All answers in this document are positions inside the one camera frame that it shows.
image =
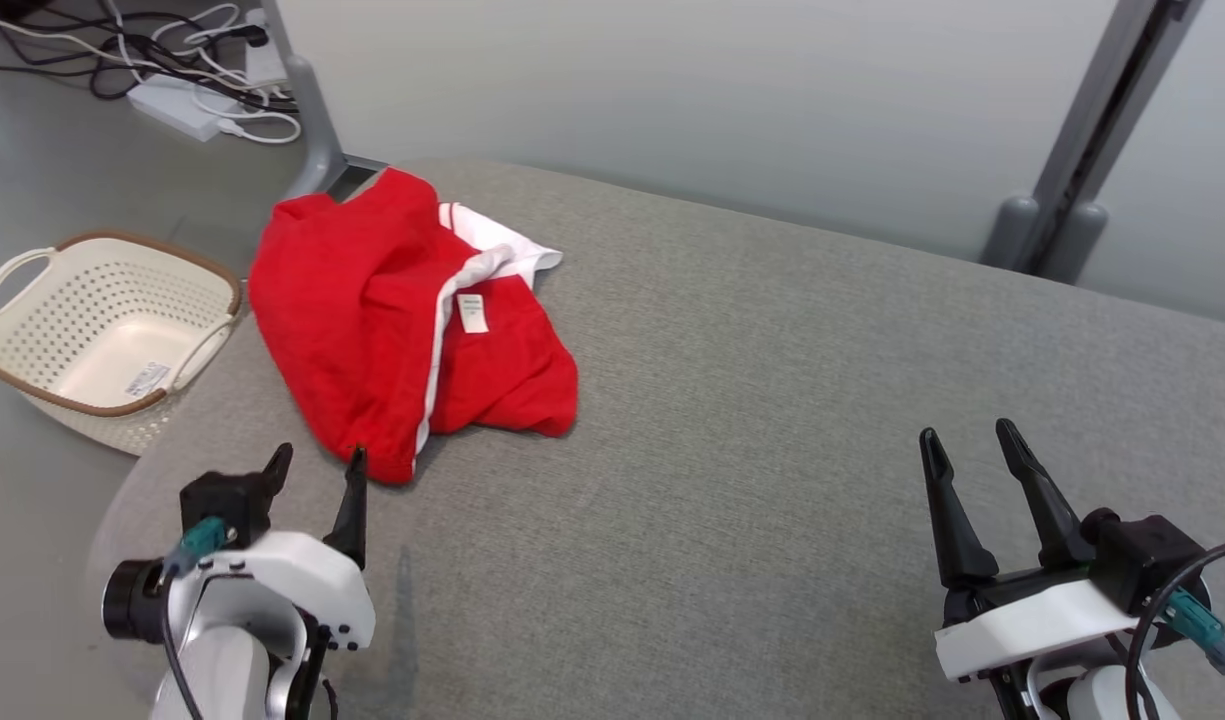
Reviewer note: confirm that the cream laundry basket brown rim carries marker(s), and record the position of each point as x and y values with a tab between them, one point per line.
102	330

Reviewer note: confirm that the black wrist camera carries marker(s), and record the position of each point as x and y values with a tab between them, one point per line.
222	500
1147	560

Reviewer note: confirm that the grey curved partition post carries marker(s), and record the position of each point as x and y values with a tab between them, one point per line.
312	110

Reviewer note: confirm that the grey post with cylinder feet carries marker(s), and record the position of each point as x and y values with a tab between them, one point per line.
1102	120

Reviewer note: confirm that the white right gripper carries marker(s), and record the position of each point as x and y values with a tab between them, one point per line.
1032	625

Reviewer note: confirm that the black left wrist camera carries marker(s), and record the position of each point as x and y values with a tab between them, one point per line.
222	500

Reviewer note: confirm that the red shorts white trim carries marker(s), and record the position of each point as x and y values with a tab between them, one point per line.
342	310

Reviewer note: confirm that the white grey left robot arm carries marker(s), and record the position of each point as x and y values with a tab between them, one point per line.
227	670

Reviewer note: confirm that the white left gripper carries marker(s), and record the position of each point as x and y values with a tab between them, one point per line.
302	570

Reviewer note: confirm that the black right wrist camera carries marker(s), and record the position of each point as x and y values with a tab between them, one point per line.
1147	560

